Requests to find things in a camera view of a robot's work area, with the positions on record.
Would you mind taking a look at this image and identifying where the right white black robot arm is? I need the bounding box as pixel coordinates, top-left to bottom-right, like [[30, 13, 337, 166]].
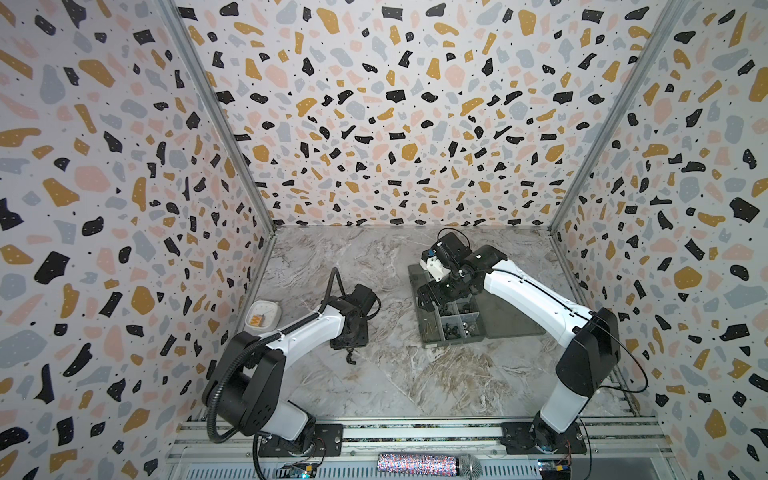
[[417, 233, 621, 453]]

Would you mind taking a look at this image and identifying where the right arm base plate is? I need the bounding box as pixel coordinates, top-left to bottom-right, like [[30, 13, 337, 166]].
[[500, 420, 588, 455]]

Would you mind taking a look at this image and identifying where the white square container orange label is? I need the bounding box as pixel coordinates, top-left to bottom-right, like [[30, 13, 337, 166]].
[[244, 300, 282, 334]]

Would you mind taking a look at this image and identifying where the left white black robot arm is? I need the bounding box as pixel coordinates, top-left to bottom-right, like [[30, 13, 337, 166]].
[[203, 284, 382, 451]]

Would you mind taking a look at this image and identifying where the black corrugated cable conduit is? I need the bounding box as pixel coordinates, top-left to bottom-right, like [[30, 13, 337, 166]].
[[205, 266, 349, 444]]

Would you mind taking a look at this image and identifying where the grey compartment organizer box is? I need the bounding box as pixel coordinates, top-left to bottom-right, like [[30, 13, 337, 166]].
[[408, 264, 546, 348]]

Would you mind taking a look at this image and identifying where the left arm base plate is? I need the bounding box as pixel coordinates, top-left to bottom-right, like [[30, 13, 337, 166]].
[[258, 423, 344, 460]]

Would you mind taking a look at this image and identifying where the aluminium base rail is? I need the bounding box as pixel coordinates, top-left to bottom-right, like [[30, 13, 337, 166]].
[[163, 417, 685, 479]]

